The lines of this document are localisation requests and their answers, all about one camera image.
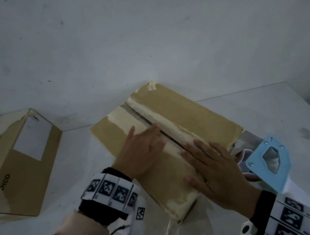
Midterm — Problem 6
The long brown cardboard box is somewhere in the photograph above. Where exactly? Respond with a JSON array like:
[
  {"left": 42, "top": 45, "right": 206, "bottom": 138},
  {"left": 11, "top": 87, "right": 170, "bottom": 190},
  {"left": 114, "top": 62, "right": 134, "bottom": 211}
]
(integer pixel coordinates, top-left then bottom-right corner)
[{"left": 85, "top": 69, "right": 257, "bottom": 234}]

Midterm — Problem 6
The clear packing tape roll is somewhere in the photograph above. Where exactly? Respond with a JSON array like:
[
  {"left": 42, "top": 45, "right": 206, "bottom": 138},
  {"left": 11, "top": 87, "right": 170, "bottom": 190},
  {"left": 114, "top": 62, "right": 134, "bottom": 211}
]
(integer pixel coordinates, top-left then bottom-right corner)
[{"left": 232, "top": 148, "right": 259, "bottom": 186}]

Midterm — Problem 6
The thin black cable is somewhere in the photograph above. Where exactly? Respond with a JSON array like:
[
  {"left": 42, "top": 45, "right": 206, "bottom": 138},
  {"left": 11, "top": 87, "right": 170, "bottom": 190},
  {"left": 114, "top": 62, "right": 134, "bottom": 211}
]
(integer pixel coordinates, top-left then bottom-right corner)
[{"left": 108, "top": 224, "right": 132, "bottom": 235}]

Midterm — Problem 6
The blue tape dispenser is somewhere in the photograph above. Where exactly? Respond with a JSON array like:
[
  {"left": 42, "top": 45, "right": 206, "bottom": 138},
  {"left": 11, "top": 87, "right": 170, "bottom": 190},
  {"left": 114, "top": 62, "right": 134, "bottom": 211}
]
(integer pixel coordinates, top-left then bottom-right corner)
[{"left": 228, "top": 120, "right": 310, "bottom": 235}]

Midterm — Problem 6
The right wrist marker band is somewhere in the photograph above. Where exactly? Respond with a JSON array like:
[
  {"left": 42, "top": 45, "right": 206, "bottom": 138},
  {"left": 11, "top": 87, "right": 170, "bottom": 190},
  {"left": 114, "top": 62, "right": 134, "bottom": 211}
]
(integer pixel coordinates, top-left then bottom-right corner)
[{"left": 235, "top": 183, "right": 310, "bottom": 235}]

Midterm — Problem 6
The white-labelled brown cardboard box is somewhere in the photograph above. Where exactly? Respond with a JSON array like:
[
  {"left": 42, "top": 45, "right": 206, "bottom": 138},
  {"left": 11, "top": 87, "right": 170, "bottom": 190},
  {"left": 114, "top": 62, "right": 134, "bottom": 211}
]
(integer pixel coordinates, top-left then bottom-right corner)
[{"left": 0, "top": 104, "right": 75, "bottom": 223}]

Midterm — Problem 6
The person's left hand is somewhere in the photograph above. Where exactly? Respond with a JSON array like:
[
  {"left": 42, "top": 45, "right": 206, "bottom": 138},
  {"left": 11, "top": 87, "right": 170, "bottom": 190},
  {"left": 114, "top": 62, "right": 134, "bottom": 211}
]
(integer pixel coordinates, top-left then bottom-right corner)
[{"left": 106, "top": 121, "right": 171, "bottom": 184}]

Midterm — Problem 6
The wrist marker band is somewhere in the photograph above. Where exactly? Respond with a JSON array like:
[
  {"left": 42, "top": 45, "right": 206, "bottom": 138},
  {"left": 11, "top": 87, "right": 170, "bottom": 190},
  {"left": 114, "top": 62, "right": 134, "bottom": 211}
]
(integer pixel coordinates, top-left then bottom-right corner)
[
  {"left": 73, "top": 163, "right": 150, "bottom": 235},
  {"left": 235, "top": 183, "right": 310, "bottom": 235}
]

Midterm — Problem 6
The left wrist marker band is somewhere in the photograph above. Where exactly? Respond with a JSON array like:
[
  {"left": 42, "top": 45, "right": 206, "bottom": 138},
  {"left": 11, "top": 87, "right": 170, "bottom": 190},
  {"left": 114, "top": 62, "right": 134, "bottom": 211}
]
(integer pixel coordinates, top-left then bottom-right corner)
[{"left": 73, "top": 163, "right": 150, "bottom": 235}]

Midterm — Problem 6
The person's right hand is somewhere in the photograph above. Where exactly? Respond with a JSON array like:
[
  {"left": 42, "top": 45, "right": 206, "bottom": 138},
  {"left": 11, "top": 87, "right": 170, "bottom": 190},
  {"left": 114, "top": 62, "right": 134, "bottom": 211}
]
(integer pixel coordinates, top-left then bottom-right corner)
[{"left": 178, "top": 131, "right": 265, "bottom": 227}]

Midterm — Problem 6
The torn clear tape strip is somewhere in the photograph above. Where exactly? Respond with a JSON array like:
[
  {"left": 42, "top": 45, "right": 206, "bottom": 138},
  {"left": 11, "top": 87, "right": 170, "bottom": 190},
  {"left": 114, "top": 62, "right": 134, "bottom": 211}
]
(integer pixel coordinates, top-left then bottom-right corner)
[{"left": 157, "top": 198, "right": 217, "bottom": 235}]

